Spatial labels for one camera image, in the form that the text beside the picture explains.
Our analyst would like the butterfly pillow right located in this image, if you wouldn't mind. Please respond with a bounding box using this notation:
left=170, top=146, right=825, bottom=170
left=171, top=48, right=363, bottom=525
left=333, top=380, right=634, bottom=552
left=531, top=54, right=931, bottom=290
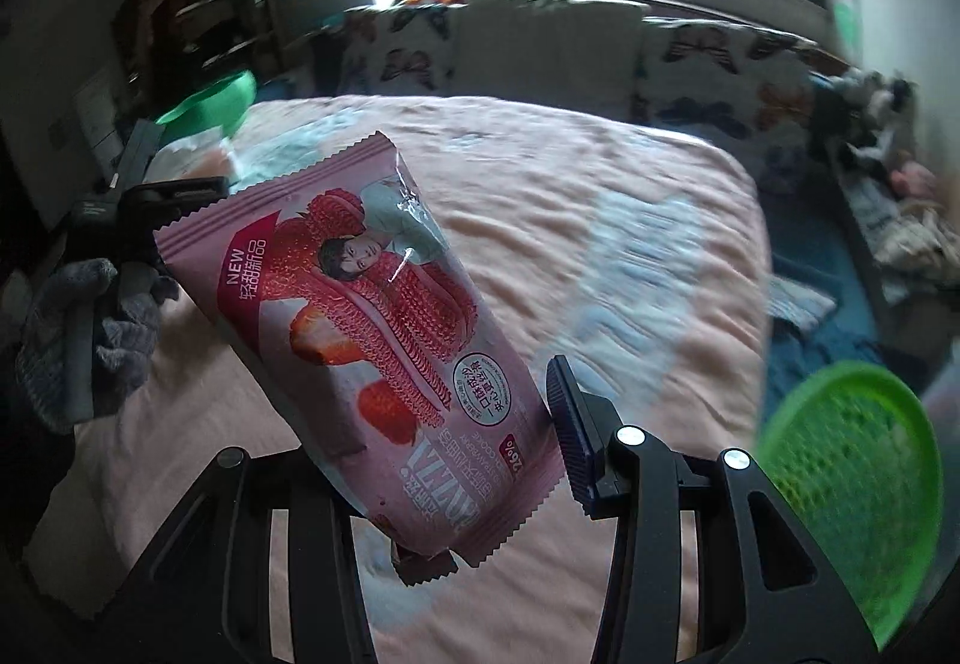
left=631, top=17, right=815, bottom=143

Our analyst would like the dark shelf furniture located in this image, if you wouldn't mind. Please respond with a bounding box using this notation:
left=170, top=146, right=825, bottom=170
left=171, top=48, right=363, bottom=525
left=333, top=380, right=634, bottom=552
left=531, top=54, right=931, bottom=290
left=44, top=0, right=280, bottom=133

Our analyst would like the green plastic basket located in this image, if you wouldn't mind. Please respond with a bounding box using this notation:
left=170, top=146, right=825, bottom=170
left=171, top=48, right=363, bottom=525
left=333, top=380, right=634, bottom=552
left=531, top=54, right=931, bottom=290
left=755, top=361, right=944, bottom=646

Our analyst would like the grey gloved hand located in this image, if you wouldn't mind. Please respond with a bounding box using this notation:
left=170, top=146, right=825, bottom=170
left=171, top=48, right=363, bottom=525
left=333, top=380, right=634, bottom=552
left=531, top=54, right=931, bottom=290
left=14, top=258, right=179, bottom=433

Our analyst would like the white plain pillow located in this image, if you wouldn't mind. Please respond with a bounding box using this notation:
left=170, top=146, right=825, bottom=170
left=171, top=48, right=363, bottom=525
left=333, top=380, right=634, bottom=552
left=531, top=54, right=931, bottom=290
left=449, top=0, right=649, bottom=121

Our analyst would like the pink snack wrapper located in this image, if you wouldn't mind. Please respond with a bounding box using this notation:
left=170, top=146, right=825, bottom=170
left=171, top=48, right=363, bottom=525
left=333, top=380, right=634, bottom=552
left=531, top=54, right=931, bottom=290
left=155, top=134, right=563, bottom=565

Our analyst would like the stuffed toy pile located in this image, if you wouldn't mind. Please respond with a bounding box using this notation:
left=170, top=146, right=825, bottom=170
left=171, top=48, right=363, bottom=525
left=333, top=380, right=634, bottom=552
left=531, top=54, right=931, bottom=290
left=811, top=67, right=958, bottom=306

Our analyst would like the butterfly pillow left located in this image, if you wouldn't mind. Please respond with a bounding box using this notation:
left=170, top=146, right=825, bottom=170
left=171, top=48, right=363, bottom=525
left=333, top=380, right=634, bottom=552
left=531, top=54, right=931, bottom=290
left=338, top=4, right=462, bottom=97

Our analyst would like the butterfly pillow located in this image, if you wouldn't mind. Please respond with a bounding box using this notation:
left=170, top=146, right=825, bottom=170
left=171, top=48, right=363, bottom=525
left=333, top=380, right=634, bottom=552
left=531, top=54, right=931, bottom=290
left=631, top=17, right=815, bottom=143
left=338, top=4, right=462, bottom=97

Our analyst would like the green bin rim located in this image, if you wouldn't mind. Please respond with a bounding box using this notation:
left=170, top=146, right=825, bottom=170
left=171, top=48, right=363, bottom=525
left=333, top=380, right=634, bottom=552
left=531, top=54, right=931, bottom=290
left=156, top=70, right=257, bottom=143

